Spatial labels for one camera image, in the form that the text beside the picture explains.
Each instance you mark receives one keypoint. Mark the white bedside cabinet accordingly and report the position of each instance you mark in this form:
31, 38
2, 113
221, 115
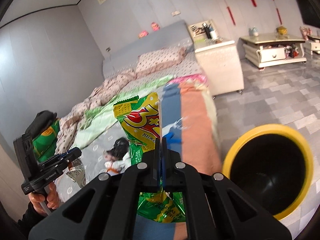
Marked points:
218, 58

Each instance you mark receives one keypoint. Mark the white tissue roll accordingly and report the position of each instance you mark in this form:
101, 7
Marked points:
122, 164

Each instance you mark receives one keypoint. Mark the person's left hand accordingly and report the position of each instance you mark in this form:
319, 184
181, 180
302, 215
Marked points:
52, 199

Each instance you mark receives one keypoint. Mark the yellow rimmed trash bin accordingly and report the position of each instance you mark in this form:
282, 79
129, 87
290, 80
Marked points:
273, 164

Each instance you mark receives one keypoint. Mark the green bag with black cloth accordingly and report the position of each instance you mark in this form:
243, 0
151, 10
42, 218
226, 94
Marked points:
44, 130

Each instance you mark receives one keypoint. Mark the grey bed headboard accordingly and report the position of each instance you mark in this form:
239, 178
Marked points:
174, 35

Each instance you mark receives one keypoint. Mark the white tv stand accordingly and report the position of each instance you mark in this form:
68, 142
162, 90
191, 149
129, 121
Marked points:
312, 45

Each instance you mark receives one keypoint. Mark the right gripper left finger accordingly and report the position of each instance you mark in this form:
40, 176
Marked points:
106, 208

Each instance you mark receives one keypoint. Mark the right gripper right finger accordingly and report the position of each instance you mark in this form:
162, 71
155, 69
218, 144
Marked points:
215, 208

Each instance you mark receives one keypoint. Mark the black plastic bag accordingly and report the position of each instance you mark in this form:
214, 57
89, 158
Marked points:
118, 151

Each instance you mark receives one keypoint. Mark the green yellow snack bag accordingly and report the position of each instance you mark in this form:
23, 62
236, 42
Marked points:
139, 118

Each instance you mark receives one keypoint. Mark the pink dotted quilt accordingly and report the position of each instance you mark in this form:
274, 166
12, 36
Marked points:
101, 95

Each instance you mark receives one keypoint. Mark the yellow toy on table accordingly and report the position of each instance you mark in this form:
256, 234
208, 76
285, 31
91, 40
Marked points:
281, 30

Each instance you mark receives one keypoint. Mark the black wall television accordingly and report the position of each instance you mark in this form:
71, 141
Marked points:
308, 13

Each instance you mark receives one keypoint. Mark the white coffee table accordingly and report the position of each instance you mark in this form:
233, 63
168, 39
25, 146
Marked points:
268, 50

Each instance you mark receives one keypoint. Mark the pink doll right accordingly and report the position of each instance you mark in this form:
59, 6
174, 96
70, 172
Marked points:
155, 26

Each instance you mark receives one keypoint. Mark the blue rubber glove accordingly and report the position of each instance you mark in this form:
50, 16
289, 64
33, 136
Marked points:
171, 140

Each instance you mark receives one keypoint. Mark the pink doll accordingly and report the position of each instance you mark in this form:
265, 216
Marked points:
143, 34
155, 26

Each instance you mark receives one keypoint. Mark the green patterned quilt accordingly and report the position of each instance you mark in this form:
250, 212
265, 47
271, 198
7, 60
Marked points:
100, 119

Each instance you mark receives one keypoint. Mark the dotted pink pillow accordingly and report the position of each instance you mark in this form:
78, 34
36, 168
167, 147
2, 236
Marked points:
159, 59

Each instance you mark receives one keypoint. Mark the grey blue orange bedspread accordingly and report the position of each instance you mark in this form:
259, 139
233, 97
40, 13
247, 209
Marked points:
187, 109

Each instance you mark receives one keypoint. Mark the black thermos bottle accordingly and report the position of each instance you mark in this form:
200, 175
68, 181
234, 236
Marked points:
206, 30

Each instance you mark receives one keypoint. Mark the pink doll left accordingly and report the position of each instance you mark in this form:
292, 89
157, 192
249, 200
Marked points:
143, 34

